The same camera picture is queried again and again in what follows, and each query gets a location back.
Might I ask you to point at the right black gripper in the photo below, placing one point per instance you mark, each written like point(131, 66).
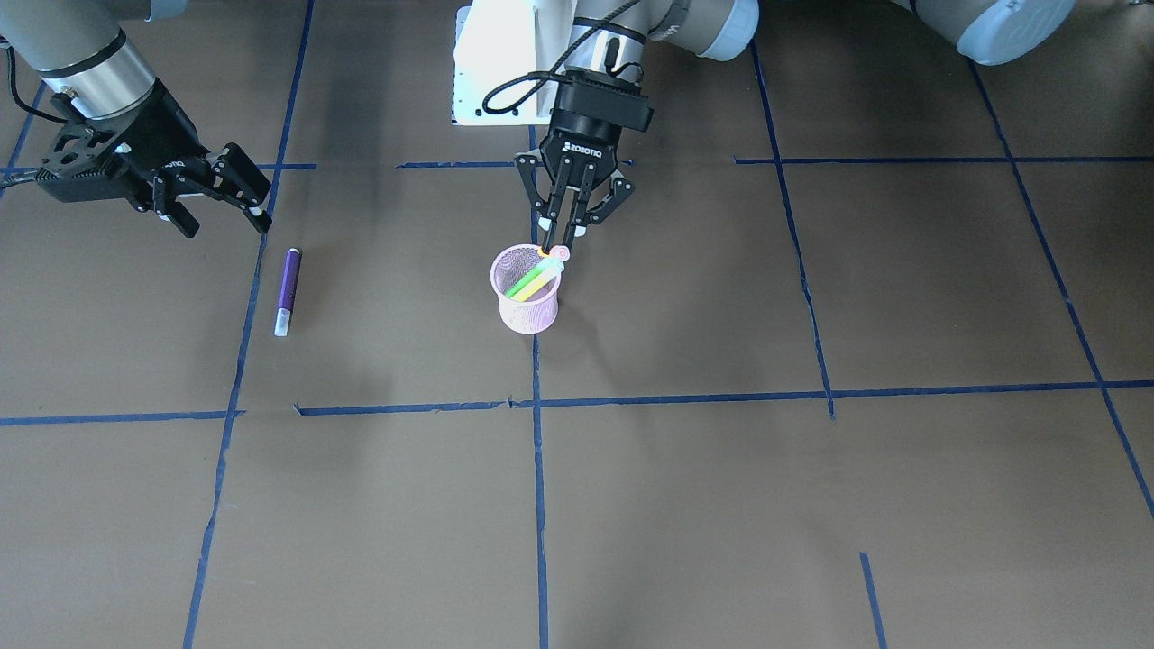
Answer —
point(155, 129)

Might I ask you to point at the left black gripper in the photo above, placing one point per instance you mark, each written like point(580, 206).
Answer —
point(587, 138)

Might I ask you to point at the green highlighter pen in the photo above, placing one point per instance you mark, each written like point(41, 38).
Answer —
point(530, 278)

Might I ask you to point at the yellow highlighter pen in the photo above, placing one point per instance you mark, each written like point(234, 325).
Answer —
point(537, 283)

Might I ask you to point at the purple highlighter pen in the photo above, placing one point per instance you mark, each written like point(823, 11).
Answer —
point(287, 290)

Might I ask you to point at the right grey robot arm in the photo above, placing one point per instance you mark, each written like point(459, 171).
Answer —
point(80, 52)

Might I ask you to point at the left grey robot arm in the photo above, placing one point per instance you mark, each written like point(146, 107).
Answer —
point(572, 179)

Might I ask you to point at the pink mesh pen holder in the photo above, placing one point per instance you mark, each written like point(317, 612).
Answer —
point(526, 290)

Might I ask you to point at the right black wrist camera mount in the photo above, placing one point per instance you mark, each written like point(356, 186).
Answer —
point(84, 166)

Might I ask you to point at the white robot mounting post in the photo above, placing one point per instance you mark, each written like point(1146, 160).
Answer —
point(497, 41)

